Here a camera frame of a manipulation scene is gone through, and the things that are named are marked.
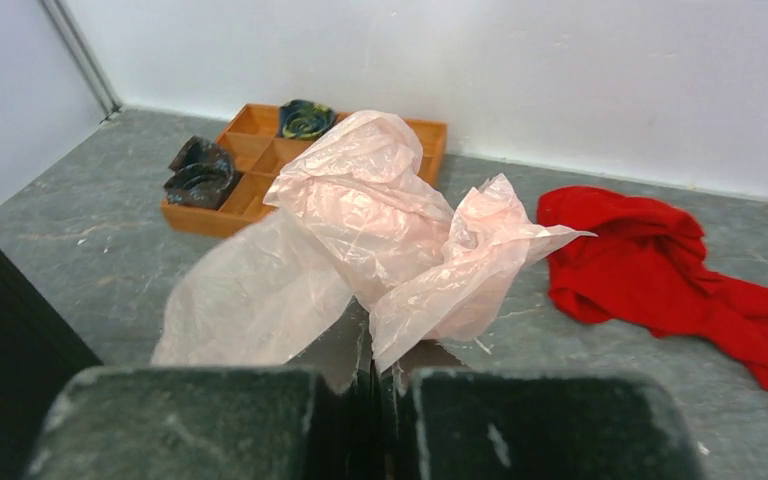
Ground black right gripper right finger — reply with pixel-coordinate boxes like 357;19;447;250
377;341;705;479

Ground black plastic trash bin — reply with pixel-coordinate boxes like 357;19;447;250
0;249;101;479

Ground rolled dark belt left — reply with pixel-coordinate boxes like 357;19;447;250
163;135;242;210

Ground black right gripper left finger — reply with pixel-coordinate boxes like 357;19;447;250
24;302;372;479

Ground rolled dark belt green yellow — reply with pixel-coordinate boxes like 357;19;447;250
276;99;337;141

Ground red cloth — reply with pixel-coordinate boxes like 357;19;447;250
537;186;768;390

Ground aluminium frame post left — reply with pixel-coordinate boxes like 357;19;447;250
39;0;123;120

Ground pink plastic trash bag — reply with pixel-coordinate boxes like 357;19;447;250
151;110;579;369

